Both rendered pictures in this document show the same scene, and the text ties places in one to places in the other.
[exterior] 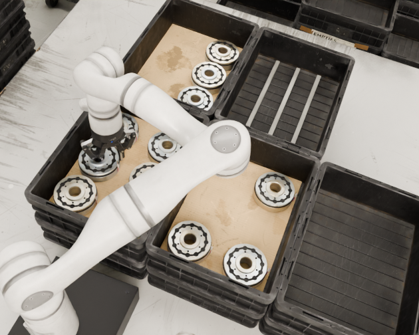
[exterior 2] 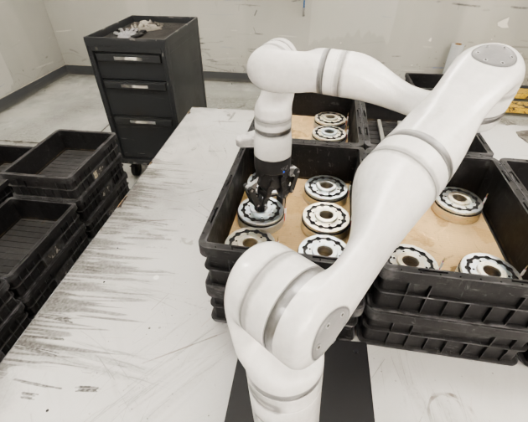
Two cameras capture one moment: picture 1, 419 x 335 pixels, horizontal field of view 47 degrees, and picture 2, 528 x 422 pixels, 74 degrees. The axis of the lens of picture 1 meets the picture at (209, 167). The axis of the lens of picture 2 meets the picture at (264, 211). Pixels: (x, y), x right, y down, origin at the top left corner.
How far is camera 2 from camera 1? 0.65 m
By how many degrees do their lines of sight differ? 18
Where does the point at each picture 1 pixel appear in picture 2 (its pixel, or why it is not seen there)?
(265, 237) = (480, 248)
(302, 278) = not seen: outside the picture
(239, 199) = (425, 220)
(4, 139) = (137, 235)
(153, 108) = (366, 67)
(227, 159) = (513, 74)
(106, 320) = (349, 396)
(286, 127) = not seen: hidden behind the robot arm
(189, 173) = (476, 96)
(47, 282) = (348, 285)
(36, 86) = (157, 188)
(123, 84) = (318, 54)
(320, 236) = not seen: outside the picture
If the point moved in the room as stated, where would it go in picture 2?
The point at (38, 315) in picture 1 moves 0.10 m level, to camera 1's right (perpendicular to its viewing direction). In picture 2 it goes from (305, 383) to (398, 376)
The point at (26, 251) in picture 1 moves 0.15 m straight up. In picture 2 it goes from (282, 250) to (290, 97)
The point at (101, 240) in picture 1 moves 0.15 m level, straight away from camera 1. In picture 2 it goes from (403, 201) to (313, 140)
